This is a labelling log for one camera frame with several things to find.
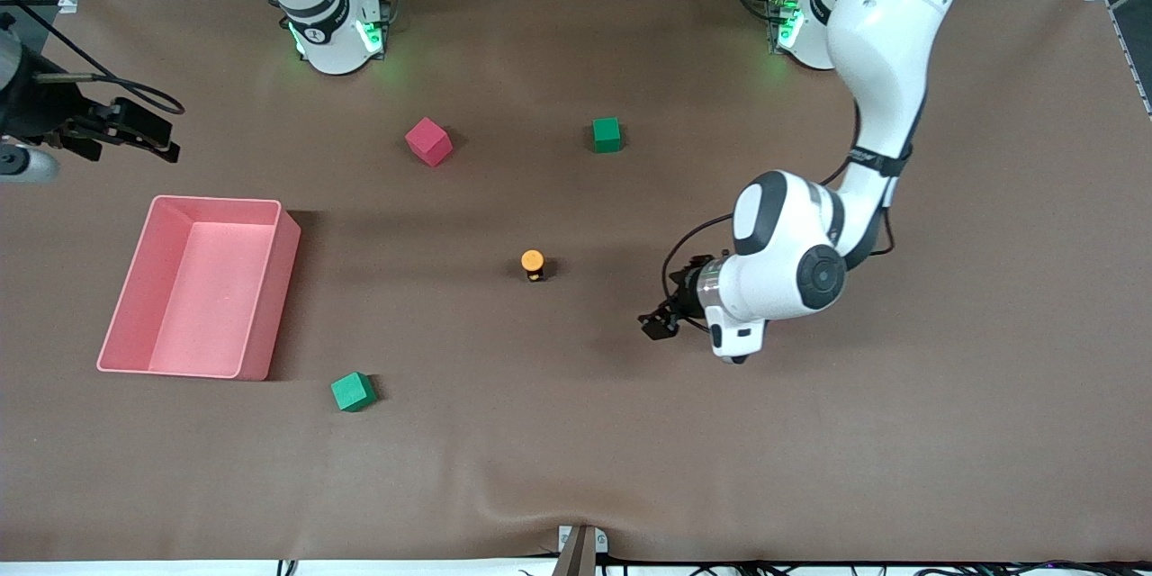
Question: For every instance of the pink plastic bin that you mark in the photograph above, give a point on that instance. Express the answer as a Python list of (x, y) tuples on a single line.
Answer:
[(207, 324)]

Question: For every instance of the orange-capped push button switch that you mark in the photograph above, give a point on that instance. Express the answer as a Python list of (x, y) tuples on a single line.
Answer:
[(533, 261)]

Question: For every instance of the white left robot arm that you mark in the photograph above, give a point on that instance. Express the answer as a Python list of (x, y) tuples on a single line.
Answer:
[(792, 270)]

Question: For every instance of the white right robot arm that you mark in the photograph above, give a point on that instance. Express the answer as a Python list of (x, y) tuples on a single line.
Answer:
[(328, 36)]

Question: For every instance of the green foam cube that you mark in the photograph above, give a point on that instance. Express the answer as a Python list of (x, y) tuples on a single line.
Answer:
[(606, 135), (352, 392)]

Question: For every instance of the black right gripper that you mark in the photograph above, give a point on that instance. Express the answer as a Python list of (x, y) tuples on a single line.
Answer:
[(36, 111)]

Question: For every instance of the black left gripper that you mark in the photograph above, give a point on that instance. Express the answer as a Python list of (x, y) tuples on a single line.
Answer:
[(688, 295)]

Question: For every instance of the brown table mat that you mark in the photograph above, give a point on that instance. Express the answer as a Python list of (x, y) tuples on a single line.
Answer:
[(576, 432)]

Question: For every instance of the pink foam cube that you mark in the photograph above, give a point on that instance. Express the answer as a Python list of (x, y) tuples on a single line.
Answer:
[(427, 142)]

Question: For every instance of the metal table edge bracket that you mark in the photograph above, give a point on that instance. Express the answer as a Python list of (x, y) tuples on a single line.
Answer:
[(580, 553)]

